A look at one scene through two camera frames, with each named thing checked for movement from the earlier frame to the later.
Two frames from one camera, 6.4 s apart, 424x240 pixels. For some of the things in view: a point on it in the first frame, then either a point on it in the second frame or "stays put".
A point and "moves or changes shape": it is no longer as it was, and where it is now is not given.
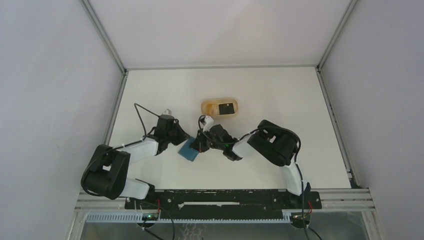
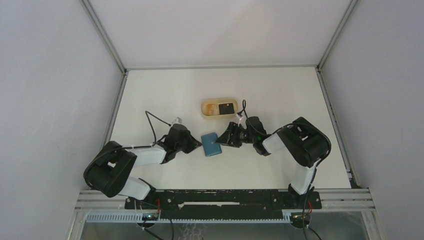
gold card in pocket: [212, 109] stays put
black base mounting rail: [224, 202] stays put
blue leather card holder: [188, 152] moves or changes shape
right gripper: [199, 144] -> [226, 138]
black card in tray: [226, 108] stays put
